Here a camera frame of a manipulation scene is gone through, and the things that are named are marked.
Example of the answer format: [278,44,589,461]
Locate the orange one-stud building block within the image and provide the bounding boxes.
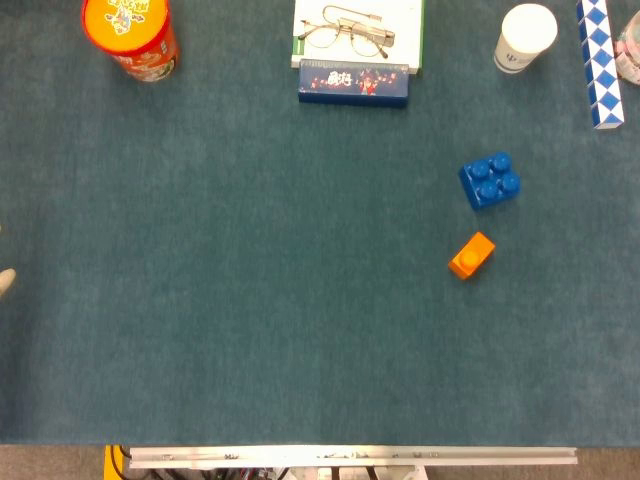
[448,231,497,281]

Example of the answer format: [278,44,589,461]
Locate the teal felt table mat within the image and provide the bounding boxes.
[0,0,640,447]

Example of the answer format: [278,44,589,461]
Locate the red instant noodle cup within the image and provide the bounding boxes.
[81,0,180,84]

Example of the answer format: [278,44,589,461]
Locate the blue printed rectangular box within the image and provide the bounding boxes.
[298,58,410,109]

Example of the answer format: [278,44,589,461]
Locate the white green book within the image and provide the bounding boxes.
[290,0,426,76]

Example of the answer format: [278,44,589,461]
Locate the blue four-stud building block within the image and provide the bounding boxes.
[458,151,522,211]

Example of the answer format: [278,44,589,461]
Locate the white paper cup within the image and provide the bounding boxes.
[493,3,559,74]

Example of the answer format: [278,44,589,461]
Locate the blue white snake puzzle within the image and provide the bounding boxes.
[575,0,626,131]

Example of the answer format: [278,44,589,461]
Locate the yellow frame part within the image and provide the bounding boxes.
[103,444,126,480]

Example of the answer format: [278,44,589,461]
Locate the aluminium rail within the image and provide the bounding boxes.
[128,446,579,470]

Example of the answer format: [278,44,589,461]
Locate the metal frame eyeglasses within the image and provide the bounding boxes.
[297,5,396,60]

